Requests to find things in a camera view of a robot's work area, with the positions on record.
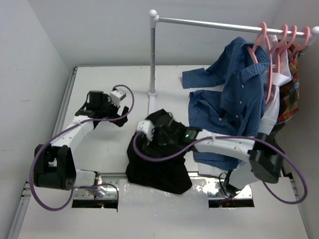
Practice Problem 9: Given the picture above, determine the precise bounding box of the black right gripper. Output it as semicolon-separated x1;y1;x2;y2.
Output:
143;123;177;155

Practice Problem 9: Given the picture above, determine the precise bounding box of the black shirt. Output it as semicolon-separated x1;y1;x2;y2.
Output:
126;109;195;195

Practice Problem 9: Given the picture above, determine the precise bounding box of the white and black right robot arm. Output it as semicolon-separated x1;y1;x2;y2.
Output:
137;118;283;197

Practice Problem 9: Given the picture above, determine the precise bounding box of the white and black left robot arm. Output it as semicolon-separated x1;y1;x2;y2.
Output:
33;88;131;191

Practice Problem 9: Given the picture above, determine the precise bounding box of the blue checkered shirt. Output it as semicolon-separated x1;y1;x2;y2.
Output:
181;36;272;171

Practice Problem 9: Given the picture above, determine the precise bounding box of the red plaid shirt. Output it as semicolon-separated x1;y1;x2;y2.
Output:
270;44;300;137

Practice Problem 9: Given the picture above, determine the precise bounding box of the white shirt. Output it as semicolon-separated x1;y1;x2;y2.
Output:
189;34;293;176

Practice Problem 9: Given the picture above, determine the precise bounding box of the pink hanger holding white shirt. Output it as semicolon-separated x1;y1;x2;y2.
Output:
266;24;288;105

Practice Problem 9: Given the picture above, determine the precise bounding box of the pink hanger holding blue shirt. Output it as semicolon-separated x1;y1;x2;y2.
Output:
247;21;269;64

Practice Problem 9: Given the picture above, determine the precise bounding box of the white front cover board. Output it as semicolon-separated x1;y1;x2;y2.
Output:
19;180;308;239

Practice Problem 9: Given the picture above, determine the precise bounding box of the silver and white clothes rack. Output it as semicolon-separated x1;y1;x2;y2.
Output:
148;9;319;114

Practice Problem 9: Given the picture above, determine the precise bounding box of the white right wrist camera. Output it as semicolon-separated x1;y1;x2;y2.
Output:
137;120;155;141

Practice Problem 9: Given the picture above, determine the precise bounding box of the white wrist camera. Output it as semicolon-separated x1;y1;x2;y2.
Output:
137;120;155;141
109;89;126;107

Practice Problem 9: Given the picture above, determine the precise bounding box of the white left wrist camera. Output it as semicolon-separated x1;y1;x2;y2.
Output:
109;89;126;107

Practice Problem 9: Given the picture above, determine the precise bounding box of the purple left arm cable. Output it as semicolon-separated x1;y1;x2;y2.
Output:
29;84;136;212

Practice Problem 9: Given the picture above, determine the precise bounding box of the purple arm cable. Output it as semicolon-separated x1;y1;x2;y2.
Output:
132;131;309;205
29;84;136;212

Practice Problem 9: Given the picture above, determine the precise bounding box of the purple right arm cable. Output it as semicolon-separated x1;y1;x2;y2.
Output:
132;131;309;205

